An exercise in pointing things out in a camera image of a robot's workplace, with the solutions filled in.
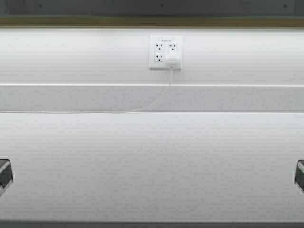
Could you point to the upper cabinet underside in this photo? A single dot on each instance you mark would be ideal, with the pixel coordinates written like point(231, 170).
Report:
point(153, 13)

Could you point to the white power adapter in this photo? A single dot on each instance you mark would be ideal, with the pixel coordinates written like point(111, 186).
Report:
point(173, 62)

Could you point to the white wall outlet plate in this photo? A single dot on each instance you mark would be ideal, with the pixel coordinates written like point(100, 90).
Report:
point(160, 47)

